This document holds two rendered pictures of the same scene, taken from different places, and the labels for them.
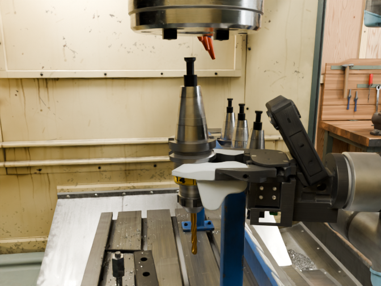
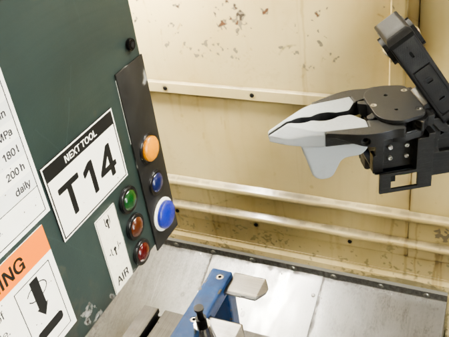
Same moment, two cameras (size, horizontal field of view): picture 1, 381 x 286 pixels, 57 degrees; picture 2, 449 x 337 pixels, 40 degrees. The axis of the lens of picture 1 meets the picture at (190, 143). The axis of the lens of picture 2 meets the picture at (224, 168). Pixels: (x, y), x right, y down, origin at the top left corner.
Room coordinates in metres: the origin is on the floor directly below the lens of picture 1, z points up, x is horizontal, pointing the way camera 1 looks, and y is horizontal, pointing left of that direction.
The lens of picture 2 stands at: (0.39, -0.53, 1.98)
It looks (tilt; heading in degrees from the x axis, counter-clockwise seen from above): 33 degrees down; 36
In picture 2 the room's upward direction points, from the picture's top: 8 degrees counter-clockwise
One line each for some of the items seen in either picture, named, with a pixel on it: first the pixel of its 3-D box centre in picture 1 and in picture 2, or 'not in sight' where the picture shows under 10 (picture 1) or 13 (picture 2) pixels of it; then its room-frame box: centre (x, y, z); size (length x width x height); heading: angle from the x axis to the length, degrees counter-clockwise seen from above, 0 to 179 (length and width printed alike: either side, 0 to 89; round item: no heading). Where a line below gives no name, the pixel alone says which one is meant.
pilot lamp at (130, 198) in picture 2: not in sight; (129, 200); (0.72, -0.18, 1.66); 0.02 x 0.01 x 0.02; 7
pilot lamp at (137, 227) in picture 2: not in sight; (135, 227); (0.72, -0.18, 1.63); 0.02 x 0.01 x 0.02; 7
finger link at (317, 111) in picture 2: not in sight; (313, 136); (0.87, -0.30, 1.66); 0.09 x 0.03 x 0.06; 127
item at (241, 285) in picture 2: (216, 130); (248, 287); (1.04, -0.08, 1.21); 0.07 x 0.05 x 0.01; 97
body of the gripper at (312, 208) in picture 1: (290, 184); not in sight; (0.44, -0.13, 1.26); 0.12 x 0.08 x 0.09; 85
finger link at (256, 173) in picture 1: (248, 171); not in sight; (0.41, -0.07, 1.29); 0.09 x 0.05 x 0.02; 98
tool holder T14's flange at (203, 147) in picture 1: (191, 147); not in sight; (0.45, 0.00, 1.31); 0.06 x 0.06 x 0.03
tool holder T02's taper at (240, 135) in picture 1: (240, 134); not in sight; (0.77, -0.11, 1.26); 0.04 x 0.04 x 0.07
